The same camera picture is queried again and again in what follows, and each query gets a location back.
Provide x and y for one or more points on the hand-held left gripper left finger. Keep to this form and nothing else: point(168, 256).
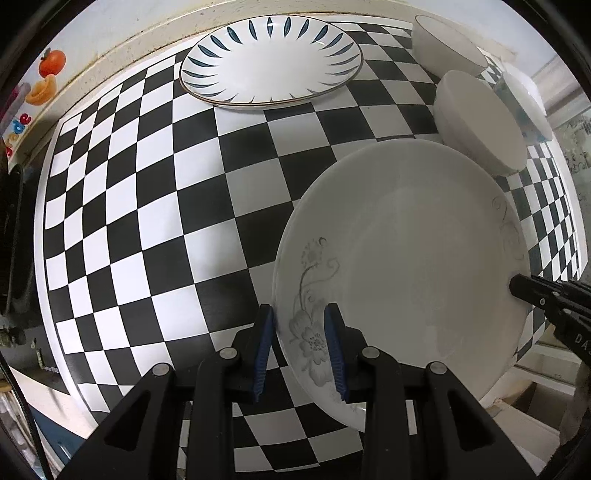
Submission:
point(264, 341)

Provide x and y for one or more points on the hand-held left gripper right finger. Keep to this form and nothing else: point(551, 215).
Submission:
point(333, 346)

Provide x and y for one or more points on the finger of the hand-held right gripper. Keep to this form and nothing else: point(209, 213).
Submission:
point(531, 287)

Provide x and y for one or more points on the white plate grey floral print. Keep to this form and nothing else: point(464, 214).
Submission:
point(406, 258)

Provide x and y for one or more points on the white bowl blue pattern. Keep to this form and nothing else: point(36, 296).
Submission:
point(526, 104)

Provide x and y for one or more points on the white plate blue leaf rim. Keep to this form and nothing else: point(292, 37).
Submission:
point(272, 62)

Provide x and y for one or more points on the patterned glass door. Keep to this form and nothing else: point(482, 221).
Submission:
point(577, 147)

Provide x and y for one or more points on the black white checkered mat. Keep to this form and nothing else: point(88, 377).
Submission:
point(161, 207)

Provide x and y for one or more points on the fruit wall sticker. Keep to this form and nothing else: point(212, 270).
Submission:
point(51, 62)

